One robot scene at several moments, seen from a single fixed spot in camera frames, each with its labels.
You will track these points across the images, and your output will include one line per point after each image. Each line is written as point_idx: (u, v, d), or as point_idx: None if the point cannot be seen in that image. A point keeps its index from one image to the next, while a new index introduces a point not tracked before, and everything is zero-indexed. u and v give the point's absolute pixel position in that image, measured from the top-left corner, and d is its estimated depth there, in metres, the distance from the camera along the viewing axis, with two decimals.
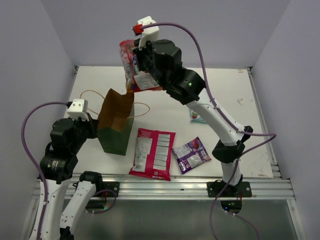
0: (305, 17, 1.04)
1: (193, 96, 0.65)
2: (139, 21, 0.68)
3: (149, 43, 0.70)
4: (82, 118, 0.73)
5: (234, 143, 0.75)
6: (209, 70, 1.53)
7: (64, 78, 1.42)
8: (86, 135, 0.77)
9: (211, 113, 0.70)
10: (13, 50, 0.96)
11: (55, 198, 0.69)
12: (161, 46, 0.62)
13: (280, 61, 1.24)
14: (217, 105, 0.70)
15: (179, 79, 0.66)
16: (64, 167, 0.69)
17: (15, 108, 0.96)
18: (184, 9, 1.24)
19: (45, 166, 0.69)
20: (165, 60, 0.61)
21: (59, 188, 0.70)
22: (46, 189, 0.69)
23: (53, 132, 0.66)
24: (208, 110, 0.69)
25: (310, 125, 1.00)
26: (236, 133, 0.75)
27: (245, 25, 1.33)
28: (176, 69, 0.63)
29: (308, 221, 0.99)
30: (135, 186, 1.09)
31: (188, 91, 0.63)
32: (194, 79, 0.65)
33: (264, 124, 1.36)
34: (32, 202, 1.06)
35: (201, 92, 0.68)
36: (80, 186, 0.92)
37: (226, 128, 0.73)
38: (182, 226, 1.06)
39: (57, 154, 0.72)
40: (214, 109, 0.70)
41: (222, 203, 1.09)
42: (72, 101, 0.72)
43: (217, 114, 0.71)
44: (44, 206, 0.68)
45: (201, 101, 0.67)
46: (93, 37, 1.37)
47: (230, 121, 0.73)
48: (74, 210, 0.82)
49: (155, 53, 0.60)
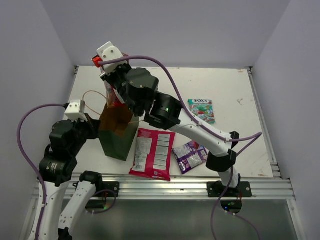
0: (305, 17, 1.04)
1: (174, 121, 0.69)
2: (99, 49, 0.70)
3: (119, 67, 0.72)
4: (81, 118, 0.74)
5: (225, 153, 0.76)
6: (209, 70, 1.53)
7: (64, 78, 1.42)
8: (86, 136, 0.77)
9: (195, 131, 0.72)
10: (13, 50, 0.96)
11: (53, 200, 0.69)
12: (136, 77, 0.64)
13: (280, 61, 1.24)
14: (200, 122, 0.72)
15: (156, 105, 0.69)
16: (63, 170, 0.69)
17: (15, 109, 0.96)
18: (184, 9, 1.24)
19: (44, 169, 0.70)
20: (143, 92, 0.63)
21: (58, 190, 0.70)
22: (45, 191, 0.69)
23: (53, 135, 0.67)
24: (191, 129, 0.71)
25: (310, 125, 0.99)
26: (224, 143, 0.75)
27: (245, 25, 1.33)
28: (153, 97, 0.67)
29: (308, 221, 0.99)
30: (135, 186, 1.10)
31: (168, 117, 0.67)
32: (171, 104, 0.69)
33: (264, 124, 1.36)
34: (32, 202, 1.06)
35: (181, 113, 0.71)
36: (80, 186, 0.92)
37: (214, 141, 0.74)
38: (182, 226, 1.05)
39: (56, 156, 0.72)
40: (198, 126, 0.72)
41: (222, 203, 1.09)
42: (69, 103, 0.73)
43: (202, 130, 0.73)
44: (43, 208, 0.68)
45: (183, 122, 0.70)
46: (93, 37, 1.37)
47: (216, 134, 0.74)
48: (73, 210, 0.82)
49: (133, 87, 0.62)
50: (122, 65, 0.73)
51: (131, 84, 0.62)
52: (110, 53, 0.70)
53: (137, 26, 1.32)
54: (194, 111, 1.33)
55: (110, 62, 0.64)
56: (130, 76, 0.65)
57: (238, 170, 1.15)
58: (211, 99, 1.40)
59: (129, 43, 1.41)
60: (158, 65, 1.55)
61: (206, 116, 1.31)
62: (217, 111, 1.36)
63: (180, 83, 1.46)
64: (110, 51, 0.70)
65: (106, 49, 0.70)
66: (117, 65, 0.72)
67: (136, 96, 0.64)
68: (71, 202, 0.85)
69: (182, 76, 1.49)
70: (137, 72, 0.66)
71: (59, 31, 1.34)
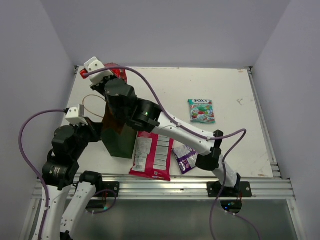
0: (305, 17, 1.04)
1: (154, 123, 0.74)
2: (86, 62, 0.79)
3: (106, 78, 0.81)
4: (82, 122, 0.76)
5: (208, 151, 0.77)
6: (209, 70, 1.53)
7: (64, 78, 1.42)
8: (88, 139, 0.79)
9: (175, 132, 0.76)
10: (13, 51, 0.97)
11: (56, 203, 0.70)
12: (113, 87, 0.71)
13: (280, 61, 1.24)
14: (179, 123, 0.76)
15: (137, 111, 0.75)
16: (65, 174, 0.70)
17: (15, 108, 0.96)
18: (184, 9, 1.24)
19: (47, 173, 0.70)
20: (120, 100, 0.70)
21: (61, 194, 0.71)
22: (47, 195, 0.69)
23: (55, 140, 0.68)
24: (171, 130, 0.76)
25: (310, 125, 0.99)
26: (206, 142, 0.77)
27: (245, 25, 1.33)
28: (131, 103, 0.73)
29: (308, 221, 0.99)
30: (135, 186, 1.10)
31: (147, 120, 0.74)
32: (150, 109, 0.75)
33: (264, 124, 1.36)
34: (33, 202, 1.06)
35: (160, 116, 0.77)
36: (80, 187, 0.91)
37: (195, 140, 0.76)
38: (182, 226, 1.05)
39: (59, 161, 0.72)
40: (177, 127, 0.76)
41: (222, 203, 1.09)
42: (69, 108, 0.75)
43: (182, 130, 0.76)
44: (45, 211, 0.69)
45: (162, 124, 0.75)
46: (93, 37, 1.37)
47: (197, 133, 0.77)
48: (74, 213, 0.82)
49: (110, 96, 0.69)
50: (108, 76, 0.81)
51: (108, 94, 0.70)
52: (94, 67, 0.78)
53: (137, 26, 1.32)
54: (194, 111, 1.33)
55: (96, 71, 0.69)
56: (108, 87, 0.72)
57: (238, 170, 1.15)
58: (211, 99, 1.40)
59: (129, 43, 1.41)
60: (158, 65, 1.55)
61: (206, 116, 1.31)
62: (217, 111, 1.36)
63: (180, 83, 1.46)
64: (95, 64, 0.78)
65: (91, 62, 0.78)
66: (104, 76, 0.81)
67: (115, 103, 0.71)
68: (71, 204, 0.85)
69: (182, 76, 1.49)
70: (116, 82, 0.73)
71: (59, 31, 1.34)
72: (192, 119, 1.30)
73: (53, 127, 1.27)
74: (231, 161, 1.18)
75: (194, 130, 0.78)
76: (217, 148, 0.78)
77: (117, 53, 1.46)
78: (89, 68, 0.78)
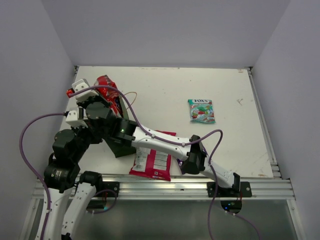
0: (306, 18, 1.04)
1: (130, 138, 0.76)
2: (73, 85, 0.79)
3: (92, 98, 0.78)
4: (82, 125, 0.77)
5: (186, 156, 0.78)
6: (209, 70, 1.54)
7: (64, 78, 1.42)
8: (89, 142, 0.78)
9: (151, 143, 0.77)
10: (13, 51, 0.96)
11: (57, 206, 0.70)
12: (94, 109, 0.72)
13: (280, 62, 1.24)
14: (154, 134, 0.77)
15: (115, 129, 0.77)
16: (67, 177, 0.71)
17: (15, 109, 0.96)
18: (184, 9, 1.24)
19: (48, 176, 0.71)
20: (100, 122, 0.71)
21: (62, 196, 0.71)
22: (49, 197, 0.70)
23: (55, 144, 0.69)
24: (147, 142, 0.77)
25: (310, 125, 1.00)
26: (183, 147, 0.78)
27: (245, 26, 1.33)
28: (111, 123, 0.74)
29: (309, 221, 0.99)
30: (135, 186, 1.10)
31: (124, 137, 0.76)
32: (127, 127, 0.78)
33: (264, 124, 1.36)
34: (32, 202, 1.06)
35: (135, 130, 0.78)
36: (80, 189, 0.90)
37: (171, 147, 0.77)
38: (182, 226, 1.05)
39: (60, 164, 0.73)
40: (152, 138, 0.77)
41: (222, 203, 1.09)
42: (69, 111, 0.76)
43: (157, 141, 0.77)
44: (47, 214, 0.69)
45: (137, 138, 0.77)
46: (93, 38, 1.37)
47: (171, 141, 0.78)
48: (74, 214, 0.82)
49: (91, 119, 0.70)
50: (92, 97, 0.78)
51: (89, 117, 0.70)
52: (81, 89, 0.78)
53: (137, 26, 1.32)
54: (194, 111, 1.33)
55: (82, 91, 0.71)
56: (88, 109, 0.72)
57: (238, 170, 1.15)
58: (211, 99, 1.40)
59: (129, 43, 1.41)
60: (158, 65, 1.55)
61: (206, 116, 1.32)
62: (217, 111, 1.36)
63: (180, 83, 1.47)
64: (81, 86, 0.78)
65: (78, 85, 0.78)
66: (89, 96, 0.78)
67: (95, 125, 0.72)
68: (71, 206, 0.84)
69: (182, 76, 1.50)
70: (97, 104, 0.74)
71: (59, 31, 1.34)
72: (192, 120, 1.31)
73: (53, 127, 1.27)
74: (231, 161, 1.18)
75: (169, 139, 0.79)
76: (193, 153, 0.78)
77: (118, 53, 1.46)
78: (76, 90, 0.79)
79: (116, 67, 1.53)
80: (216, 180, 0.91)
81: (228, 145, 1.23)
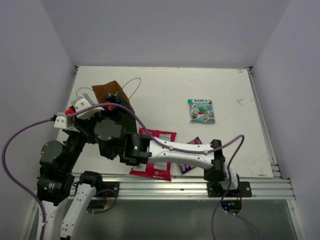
0: (306, 19, 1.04)
1: (146, 155, 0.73)
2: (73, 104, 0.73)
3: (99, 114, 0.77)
4: (71, 130, 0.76)
5: (210, 164, 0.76)
6: (208, 70, 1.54)
7: (64, 78, 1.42)
8: (78, 150, 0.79)
9: (170, 156, 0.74)
10: (13, 51, 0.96)
11: (53, 218, 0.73)
12: (107, 129, 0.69)
13: (280, 62, 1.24)
14: (171, 146, 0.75)
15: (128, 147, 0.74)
16: (61, 188, 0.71)
17: (15, 109, 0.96)
18: (184, 8, 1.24)
19: (41, 189, 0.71)
20: (113, 141, 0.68)
21: (57, 208, 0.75)
22: (44, 210, 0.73)
23: (45, 159, 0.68)
24: (166, 156, 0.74)
25: (309, 126, 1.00)
26: (205, 156, 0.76)
27: (244, 26, 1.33)
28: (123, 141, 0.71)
29: (309, 221, 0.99)
30: (135, 186, 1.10)
31: (139, 154, 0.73)
32: (139, 143, 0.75)
33: (264, 124, 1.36)
34: (32, 202, 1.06)
35: (150, 145, 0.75)
36: (80, 190, 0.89)
37: (193, 158, 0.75)
38: (182, 226, 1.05)
39: (52, 175, 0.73)
40: (170, 150, 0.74)
41: (222, 203, 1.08)
42: (56, 116, 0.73)
43: (176, 153, 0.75)
44: (43, 226, 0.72)
45: (155, 153, 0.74)
46: (93, 38, 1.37)
47: (192, 150, 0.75)
48: (74, 217, 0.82)
49: (102, 139, 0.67)
50: (99, 113, 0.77)
51: (100, 138, 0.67)
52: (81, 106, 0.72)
53: (137, 26, 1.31)
54: (194, 111, 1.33)
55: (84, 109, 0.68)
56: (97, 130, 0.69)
57: (238, 171, 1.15)
58: (211, 99, 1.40)
59: (129, 43, 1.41)
60: (158, 65, 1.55)
61: (206, 116, 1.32)
62: (217, 111, 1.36)
63: (180, 83, 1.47)
64: (81, 103, 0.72)
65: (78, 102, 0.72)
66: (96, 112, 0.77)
67: (107, 144, 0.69)
68: (71, 207, 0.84)
69: (182, 76, 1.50)
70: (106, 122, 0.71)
71: (59, 31, 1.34)
72: (192, 119, 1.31)
73: (53, 126, 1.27)
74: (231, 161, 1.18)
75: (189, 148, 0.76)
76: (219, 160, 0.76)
77: (118, 53, 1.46)
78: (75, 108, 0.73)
79: (116, 67, 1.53)
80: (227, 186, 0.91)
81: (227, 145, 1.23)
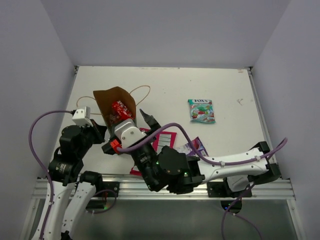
0: (306, 18, 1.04)
1: (200, 179, 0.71)
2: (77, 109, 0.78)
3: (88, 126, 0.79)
4: (88, 124, 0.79)
5: (265, 170, 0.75)
6: (208, 70, 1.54)
7: (64, 78, 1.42)
8: (92, 141, 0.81)
9: (224, 173, 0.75)
10: (13, 51, 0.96)
11: (60, 199, 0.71)
12: (167, 161, 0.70)
13: (280, 62, 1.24)
14: (223, 162, 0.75)
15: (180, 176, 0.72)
16: (70, 171, 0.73)
17: (15, 109, 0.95)
18: (184, 8, 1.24)
19: (53, 170, 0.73)
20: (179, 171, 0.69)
21: (65, 189, 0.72)
22: (52, 190, 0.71)
23: (62, 138, 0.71)
24: (220, 173, 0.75)
25: (310, 126, 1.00)
26: (258, 163, 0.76)
27: (245, 26, 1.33)
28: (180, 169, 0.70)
29: (309, 222, 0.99)
30: (135, 186, 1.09)
31: (194, 180, 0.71)
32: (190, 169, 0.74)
33: (264, 124, 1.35)
34: (33, 202, 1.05)
35: (200, 167, 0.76)
36: (80, 187, 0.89)
37: (247, 168, 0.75)
38: (182, 226, 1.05)
39: (65, 158, 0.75)
40: (223, 167, 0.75)
41: (222, 203, 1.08)
42: (76, 109, 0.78)
43: (229, 168, 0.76)
44: (49, 206, 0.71)
45: (208, 174, 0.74)
46: (93, 38, 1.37)
47: (244, 160, 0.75)
48: (74, 213, 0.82)
49: (172, 174, 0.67)
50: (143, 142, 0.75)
51: (171, 173, 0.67)
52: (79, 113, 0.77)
53: (137, 26, 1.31)
54: (194, 111, 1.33)
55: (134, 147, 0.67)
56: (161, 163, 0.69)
57: None
58: (211, 99, 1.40)
59: (129, 43, 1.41)
60: (158, 65, 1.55)
61: (206, 116, 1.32)
62: (217, 111, 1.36)
63: (180, 82, 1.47)
64: (81, 112, 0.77)
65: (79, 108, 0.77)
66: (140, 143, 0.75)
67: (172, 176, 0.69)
68: (71, 203, 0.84)
69: (182, 76, 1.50)
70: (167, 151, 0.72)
71: (59, 31, 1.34)
72: (192, 120, 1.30)
73: (54, 126, 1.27)
74: None
75: (241, 159, 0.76)
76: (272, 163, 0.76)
77: (118, 53, 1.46)
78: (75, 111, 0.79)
79: (116, 67, 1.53)
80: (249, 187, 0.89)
81: (227, 145, 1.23)
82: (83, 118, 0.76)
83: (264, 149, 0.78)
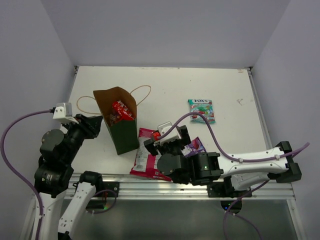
0: (306, 18, 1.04)
1: (219, 172, 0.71)
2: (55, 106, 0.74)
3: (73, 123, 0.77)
4: (72, 121, 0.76)
5: (285, 169, 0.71)
6: (208, 71, 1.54)
7: (63, 78, 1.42)
8: (80, 141, 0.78)
9: (242, 169, 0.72)
10: (13, 51, 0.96)
11: (50, 211, 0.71)
12: (167, 163, 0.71)
13: (280, 62, 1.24)
14: (241, 158, 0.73)
15: (196, 169, 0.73)
16: (58, 180, 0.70)
17: (15, 109, 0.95)
18: (184, 8, 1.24)
19: (39, 180, 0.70)
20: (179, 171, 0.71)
21: (55, 201, 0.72)
22: (41, 203, 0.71)
23: (44, 148, 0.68)
24: (237, 170, 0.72)
25: (310, 125, 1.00)
26: (278, 161, 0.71)
27: (245, 26, 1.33)
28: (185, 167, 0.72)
29: (309, 222, 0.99)
30: (135, 186, 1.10)
31: (211, 174, 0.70)
32: (208, 161, 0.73)
33: (264, 124, 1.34)
34: (32, 202, 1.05)
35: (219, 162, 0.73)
36: (80, 188, 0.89)
37: (265, 166, 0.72)
38: (182, 226, 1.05)
39: (51, 167, 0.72)
40: (241, 163, 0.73)
41: (222, 203, 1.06)
42: (54, 107, 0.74)
43: (247, 165, 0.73)
44: (40, 219, 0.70)
45: (226, 169, 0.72)
46: (93, 38, 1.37)
47: (263, 158, 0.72)
48: (73, 213, 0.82)
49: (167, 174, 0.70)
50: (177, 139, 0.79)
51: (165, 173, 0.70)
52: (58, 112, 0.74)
53: (137, 26, 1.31)
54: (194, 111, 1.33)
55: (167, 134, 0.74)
56: (159, 167, 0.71)
57: None
58: (211, 99, 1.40)
59: (129, 43, 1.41)
60: (158, 65, 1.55)
61: (206, 116, 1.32)
62: (217, 111, 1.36)
63: (180, 82, 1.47)
64: (60, 110, 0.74)
65: (58, 106, 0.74)
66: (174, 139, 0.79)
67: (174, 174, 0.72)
68: (71, 204, 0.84)
69: (182, 76, 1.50)
70: (165, 157, 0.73)
71: (59, 31, 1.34)
72: (192, 119, 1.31)
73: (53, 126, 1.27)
74: None
75: (258, 157, 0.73)
76: (293, 163, 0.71)
77: (118, 52, 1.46)
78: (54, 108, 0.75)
79: (116, 67, 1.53)
80: (253, 190, 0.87)
81: (228, 145, 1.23)
82: (64, 117, 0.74)
83: (287, 148, 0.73)
